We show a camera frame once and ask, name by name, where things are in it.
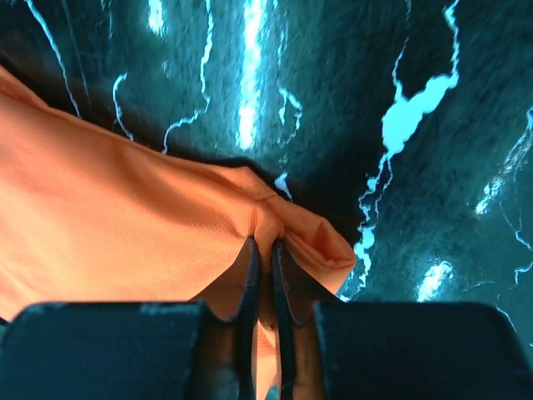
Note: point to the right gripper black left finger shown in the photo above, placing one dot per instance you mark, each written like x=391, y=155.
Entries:
x=201, y=349

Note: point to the orange t shirt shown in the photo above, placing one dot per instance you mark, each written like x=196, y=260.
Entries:
x=89, y=216

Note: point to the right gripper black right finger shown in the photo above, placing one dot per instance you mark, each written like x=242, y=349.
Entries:
x=330, y=349

